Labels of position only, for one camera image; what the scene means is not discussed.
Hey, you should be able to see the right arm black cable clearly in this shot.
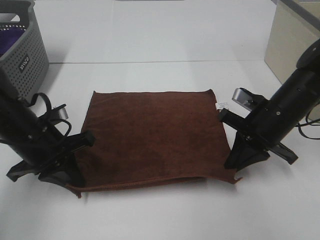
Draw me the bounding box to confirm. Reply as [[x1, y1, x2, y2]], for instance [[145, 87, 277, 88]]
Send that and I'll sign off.
[[296, 109, 320, 141]]

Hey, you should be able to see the grey perforated basket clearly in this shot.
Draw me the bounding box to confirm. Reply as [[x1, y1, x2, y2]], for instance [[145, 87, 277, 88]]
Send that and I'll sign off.
[[0, 0, 49, 102]]

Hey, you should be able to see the white towel label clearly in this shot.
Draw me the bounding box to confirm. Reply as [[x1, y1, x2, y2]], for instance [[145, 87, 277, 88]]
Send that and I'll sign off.
[[215, 102, 229, 111]]

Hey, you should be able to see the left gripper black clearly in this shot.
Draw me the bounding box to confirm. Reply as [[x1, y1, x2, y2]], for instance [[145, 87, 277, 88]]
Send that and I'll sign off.
[[0, 97, 95, 188]]

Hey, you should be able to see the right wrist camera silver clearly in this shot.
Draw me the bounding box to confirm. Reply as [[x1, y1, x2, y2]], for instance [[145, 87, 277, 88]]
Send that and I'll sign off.
[[232, 87, 265, 112]]

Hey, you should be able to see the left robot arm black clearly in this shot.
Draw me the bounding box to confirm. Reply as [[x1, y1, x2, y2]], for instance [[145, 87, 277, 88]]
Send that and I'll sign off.
[[0, 74, 95, 188]]

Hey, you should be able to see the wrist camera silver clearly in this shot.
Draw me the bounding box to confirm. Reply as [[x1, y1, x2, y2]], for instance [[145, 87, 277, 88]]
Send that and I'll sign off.
[[51, 104, 69, 120], [232, 87, 265, 112]]

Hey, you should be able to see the purple cloth in basket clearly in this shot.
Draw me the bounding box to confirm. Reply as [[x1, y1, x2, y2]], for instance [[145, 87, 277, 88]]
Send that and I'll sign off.
[[0, 27, 25, 57]]

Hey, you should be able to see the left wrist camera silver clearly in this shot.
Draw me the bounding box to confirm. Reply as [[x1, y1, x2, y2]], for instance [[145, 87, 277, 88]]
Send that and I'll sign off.
[[51, 104, 69, 120]]

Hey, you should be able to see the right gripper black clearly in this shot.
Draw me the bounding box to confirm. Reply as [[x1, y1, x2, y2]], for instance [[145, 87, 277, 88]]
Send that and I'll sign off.
[[218, 69, 320, 171]]

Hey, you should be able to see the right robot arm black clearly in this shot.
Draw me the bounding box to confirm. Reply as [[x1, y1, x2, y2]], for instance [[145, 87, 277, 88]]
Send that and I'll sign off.
[[218, 40, 320, 171]]

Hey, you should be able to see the brown towel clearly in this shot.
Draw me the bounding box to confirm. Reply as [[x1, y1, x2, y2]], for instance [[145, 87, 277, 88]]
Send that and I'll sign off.
[[67, 89, 237, 197]]

